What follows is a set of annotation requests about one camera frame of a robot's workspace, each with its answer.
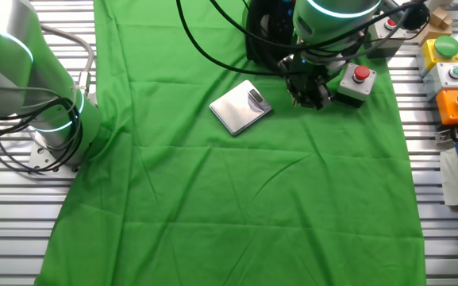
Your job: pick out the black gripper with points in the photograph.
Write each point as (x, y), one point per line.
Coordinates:
(308, 75)

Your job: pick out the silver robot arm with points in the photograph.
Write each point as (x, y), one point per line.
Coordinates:
(54, 99)

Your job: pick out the green cloth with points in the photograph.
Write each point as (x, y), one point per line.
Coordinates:
(212, 198)

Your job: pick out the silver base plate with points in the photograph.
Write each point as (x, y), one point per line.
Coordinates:
(40, 157)

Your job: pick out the silver digital scale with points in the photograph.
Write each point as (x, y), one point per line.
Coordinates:
(236, 109)

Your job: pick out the orange box red button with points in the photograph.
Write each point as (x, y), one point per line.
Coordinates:
(449, 107)

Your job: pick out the grey box green button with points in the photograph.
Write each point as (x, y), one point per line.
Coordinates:
(443, 81)

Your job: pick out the silver mount bracket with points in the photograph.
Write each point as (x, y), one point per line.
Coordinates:
(449, 135)

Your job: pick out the yellow box green button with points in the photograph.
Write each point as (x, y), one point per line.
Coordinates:
(429, 55)

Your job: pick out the grey box red mushroom button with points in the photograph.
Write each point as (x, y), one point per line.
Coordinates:
(355, 89)

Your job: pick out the grey box small red button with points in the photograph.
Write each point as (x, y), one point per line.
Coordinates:
(395, 35)

